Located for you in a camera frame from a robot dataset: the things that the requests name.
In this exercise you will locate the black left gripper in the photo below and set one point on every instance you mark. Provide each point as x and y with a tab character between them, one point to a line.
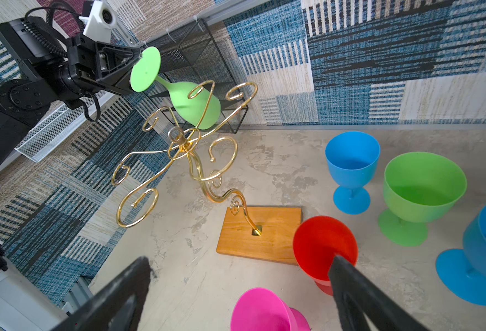
90	66

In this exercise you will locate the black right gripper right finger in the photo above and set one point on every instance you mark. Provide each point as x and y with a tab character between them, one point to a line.
358	299

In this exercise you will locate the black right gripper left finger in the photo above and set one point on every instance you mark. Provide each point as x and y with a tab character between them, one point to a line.
118	306

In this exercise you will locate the red wine glass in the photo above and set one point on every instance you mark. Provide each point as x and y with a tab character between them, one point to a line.
316	242

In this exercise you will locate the green wine glass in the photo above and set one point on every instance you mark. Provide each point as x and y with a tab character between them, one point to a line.
418	188
193	104

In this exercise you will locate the pink wine glass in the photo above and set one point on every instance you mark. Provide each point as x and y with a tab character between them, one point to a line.
262	309

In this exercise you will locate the blue wine glass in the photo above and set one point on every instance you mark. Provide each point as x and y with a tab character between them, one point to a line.
463	271
352	158

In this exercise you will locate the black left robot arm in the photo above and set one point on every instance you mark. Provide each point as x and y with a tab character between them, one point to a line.
53	69

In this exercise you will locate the black mesh shelf rack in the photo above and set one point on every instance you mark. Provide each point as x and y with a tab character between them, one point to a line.
191	53

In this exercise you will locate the wooden rack base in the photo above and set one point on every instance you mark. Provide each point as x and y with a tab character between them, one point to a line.
277	226

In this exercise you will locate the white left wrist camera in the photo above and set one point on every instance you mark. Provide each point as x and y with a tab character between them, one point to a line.
99	20

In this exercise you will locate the white mesh wall basket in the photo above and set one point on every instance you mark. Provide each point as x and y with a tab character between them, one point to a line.
56	127

